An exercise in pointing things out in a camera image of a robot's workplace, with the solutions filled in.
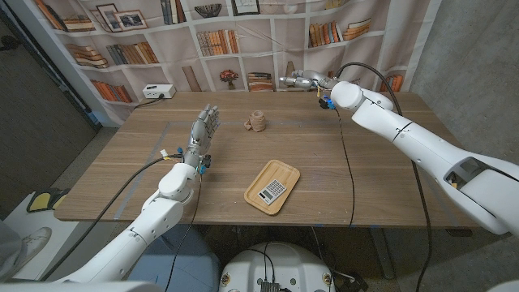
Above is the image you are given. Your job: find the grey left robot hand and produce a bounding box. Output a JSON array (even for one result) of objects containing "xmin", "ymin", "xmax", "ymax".
[{"xmin": 184, "ymin": 103, "xmax": 221, "ymax": 169}]

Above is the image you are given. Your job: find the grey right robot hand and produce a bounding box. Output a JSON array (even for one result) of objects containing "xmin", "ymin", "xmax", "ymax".
[{"xmin": 279, "ymin": 69, "xmax": 340, "ymax": 91}]

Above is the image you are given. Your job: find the wooden tray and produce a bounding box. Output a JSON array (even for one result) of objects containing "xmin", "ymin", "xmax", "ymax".
[{"xmin": 243, "ymin": 159, "xmax": 302, "ymax": 217}]

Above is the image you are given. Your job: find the white power outlet box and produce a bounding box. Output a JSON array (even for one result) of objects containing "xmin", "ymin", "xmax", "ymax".
[{"xmin": 142, "ymin": 84, "xmax": 178, "ymax": 100}]

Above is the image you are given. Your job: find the printed bookshelf backdrop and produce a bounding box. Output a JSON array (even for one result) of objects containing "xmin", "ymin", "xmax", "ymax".
[{"xmin": 30, "ymin": 0, "xmax": 443, "ymax": 127}]

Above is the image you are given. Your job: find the grey calculator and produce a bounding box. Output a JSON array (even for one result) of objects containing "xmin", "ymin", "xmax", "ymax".
[{"xmin": 257, "ymin": 178, "xmax": 288, "ymax": 206}]

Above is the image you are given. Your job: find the blue grey box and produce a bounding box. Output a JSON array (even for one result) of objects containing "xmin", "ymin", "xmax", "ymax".
[{"xmin": 129, "ymin": 225, "xmax": 222, "ymax": 292}]

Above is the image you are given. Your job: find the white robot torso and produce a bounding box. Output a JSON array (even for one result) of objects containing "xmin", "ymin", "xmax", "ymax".
[{"xmin": 218, "ymin": 242, "xmax": 336, "ymax": 292}]

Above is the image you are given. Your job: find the yellow and black pad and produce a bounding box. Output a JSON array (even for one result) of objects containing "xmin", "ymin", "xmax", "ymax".
[{"xmin": 26, "ymin": 187, "xmax": 71, "ymax": 214}]

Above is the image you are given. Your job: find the grey table leg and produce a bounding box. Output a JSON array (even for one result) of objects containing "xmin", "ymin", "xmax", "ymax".
[{"xmin": 369, "ymin": 226, "xmax": 397, "ymax": 281}]

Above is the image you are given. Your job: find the white shoe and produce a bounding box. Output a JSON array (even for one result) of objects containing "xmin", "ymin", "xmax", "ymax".
[{"xmin": 15, "ymin": 225, "xmax": 53, "ymax": 264}]

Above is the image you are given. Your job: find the white floor platform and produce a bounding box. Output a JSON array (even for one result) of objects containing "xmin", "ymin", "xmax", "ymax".
[{"xmin": 3, "ymin": 192, "xmax": 82, "ymax": 281}]

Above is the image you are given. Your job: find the black outlet power cord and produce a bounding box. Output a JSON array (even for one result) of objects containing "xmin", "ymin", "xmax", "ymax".
[{"xmin": 133, "ymin": 95, "xmax": 165, "ymax": 110}]

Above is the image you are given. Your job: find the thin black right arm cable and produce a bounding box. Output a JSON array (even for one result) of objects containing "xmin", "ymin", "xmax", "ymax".
[{"xmin": 332, "ymin": 107, "xmax": 357, "ymax": 228}]

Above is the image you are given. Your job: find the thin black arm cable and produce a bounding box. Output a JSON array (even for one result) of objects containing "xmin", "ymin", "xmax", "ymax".
[
  {"xmin": 164, "ymin": 172, "xmax": 204, "ymax": 292},
  {"xmin": 332, "ymin": 107, "xmax": 357, "ymax": 228}
]

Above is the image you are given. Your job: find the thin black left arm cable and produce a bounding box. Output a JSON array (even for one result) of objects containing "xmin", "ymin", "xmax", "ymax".
[{"xmin": 164, "ymin": 172, "xmax": 204, "ymax": 292}]

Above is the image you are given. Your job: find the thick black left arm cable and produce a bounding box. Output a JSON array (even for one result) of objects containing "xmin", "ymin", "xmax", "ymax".
[{"xmin": 40, "ymin": 152, "xmax": 186, "ymax": 281}]

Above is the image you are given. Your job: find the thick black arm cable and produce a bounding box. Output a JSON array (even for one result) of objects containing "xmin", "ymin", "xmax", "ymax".
[
  {"xmin": 40, "ymin": 152, "xmax": 186, "ymax": 281},
  {"xmin": 334, "ymin": 62, "xmax": 434, "ymax": 292}
]

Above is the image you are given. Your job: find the black torso cable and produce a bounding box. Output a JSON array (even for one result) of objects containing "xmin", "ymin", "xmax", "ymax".
[{"xmin": 242, "ymin": 242, "xmax": 277, "ymax": 285}]

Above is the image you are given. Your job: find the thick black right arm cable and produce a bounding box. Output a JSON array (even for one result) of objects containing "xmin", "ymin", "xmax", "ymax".
[{"xmin": 334, "ymin": 62, "xmax": 434, "ymax": 292}]

